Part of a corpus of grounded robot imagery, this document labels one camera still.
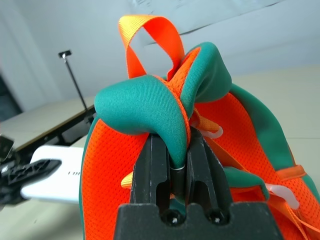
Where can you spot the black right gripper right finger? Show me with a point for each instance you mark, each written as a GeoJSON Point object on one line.
{"type": "Point", "coordinates": [207, 175]}

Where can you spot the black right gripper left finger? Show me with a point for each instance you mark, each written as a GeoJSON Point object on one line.
{"type": "Point", "coordinates": [150, 170]}

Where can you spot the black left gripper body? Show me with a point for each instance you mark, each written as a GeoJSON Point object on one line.
{"type": "Point", "coordinates": [7, 195]}

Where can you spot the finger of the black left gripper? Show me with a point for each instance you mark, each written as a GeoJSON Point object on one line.
{"type": "Point", "coordinates": [32, 172]}

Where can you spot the white pencil case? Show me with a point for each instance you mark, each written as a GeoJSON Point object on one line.
{"type": "Point", "coordinates": [62, 155]}

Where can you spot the teal and orange backpack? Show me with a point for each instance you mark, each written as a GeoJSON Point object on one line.
{"type": "Point", "coordinates": [140, 105]}

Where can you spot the thin pole with black clamp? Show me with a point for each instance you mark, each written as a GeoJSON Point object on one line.
{"type": "Point", "coordinates": [65, 53]}

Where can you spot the beige side table black frame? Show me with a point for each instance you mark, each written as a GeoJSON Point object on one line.
{"type": "Point", "coordinates": [50, 117]}

